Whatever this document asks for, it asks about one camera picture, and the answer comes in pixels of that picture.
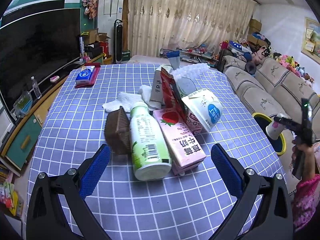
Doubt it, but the blue white milk pouch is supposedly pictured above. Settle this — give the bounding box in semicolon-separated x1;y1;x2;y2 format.
166;50;180;70

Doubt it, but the pink patterned sleeve forearm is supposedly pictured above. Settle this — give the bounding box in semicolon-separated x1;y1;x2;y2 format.
291;174;319;232

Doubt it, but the yellow rimmed trash bin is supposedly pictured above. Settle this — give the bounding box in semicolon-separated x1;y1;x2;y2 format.
252;112;286;156

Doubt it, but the person's right hand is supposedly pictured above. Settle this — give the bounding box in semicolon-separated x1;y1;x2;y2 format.
292;139;315;181

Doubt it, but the beige fabric sofa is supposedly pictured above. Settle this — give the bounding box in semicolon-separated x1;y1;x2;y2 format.
219;55;319;140

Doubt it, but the blue checkered tablecloth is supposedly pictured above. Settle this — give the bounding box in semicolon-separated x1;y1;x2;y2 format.
27;64;284;239

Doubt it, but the wooden green tv cabinet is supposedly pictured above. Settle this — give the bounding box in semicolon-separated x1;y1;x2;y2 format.
0;52;106;173

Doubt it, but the pink strawberry milk carton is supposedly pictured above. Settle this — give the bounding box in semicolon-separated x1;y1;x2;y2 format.
153;108;206;176

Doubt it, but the cardboard boxes stack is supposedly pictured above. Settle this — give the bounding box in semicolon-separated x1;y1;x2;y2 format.
247;19;271;47

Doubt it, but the green white plastic bottle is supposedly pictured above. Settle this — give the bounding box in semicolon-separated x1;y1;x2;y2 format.
130;102;171;181

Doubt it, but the white foam fruit net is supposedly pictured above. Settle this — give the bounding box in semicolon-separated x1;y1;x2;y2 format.
171;63;210;97

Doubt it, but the clear water bottle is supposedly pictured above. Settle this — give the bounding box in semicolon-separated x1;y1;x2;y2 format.
31;76;42;99

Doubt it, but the toy clutter shelf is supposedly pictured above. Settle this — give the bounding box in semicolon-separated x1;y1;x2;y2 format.
159;44;218;68

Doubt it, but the red snack wrapper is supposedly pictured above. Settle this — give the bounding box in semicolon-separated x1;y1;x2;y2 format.
161;67;186;121

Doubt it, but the white crumpled tissue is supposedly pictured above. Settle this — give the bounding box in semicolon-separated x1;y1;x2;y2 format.
102;85;162;113

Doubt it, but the blue tissue pack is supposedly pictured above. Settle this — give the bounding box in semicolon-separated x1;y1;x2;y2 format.
75;65;95;85

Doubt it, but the grey white paper carton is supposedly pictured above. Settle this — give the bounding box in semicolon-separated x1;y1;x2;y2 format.
150;64;173;103

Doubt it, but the red tray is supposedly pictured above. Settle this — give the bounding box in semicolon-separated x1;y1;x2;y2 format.
75;62;101;88

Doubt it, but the large black television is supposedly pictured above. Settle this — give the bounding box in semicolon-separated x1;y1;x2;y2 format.
1;8;80;111

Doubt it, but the beige patterned curtain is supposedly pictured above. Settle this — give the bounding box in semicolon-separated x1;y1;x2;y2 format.
127;0;256;56

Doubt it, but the black tower fan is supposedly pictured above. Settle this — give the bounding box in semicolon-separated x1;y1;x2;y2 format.
113;19;123;63

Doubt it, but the hanging flower decoration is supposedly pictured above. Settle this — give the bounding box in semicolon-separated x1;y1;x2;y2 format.
81;0;98;20

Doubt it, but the white standing air conditioner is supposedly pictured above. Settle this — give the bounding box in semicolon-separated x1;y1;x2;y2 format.
97;0;123;51

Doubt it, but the framed wall painting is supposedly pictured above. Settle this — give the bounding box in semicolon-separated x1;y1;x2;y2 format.
301;17;320;63

